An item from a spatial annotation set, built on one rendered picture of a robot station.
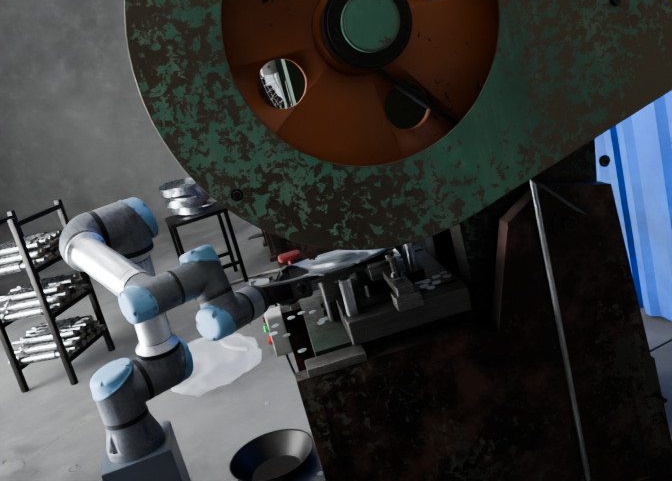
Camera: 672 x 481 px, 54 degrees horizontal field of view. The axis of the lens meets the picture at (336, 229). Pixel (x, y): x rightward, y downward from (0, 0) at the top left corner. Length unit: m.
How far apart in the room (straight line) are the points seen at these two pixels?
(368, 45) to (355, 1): 0.07
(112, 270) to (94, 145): 7.03
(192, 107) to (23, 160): 7.51
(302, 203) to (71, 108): 7.35
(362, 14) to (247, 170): 0.34
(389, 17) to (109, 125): 7.36
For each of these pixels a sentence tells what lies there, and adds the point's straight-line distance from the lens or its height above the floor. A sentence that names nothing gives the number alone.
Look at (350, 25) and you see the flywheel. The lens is 1.16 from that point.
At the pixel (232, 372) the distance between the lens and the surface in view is 3.11.
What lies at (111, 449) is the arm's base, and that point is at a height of 0.48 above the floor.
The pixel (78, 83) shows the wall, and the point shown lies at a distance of 8.46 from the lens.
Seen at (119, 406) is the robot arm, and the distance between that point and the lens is 1.83.
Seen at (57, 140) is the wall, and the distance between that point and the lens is 8.54.
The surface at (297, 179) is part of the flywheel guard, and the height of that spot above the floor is 1.10.
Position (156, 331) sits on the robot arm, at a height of 0.74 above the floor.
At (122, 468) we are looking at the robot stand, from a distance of 1.87.
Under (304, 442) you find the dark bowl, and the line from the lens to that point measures 2.47.
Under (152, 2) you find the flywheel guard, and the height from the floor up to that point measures 1.45.
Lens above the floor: 1.28
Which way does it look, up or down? 13 degrees down
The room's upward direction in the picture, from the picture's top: 15 degrees counter-clockwise
